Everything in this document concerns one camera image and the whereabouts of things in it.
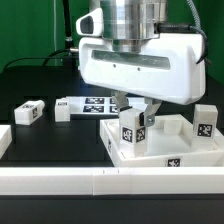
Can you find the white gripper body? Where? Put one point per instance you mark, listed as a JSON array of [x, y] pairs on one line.
[[167, 68]]

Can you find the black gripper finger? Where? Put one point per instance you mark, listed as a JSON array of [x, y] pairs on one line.
[[121, 100], [147, 117]]

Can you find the white square tabletop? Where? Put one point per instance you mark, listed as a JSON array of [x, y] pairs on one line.
[[169, 144]]

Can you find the white U-shaped obstacle fence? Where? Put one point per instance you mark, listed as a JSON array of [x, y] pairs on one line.
[[111, 181]]

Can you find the white marker base plate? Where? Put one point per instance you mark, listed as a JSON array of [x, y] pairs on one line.
[[92, 105]]

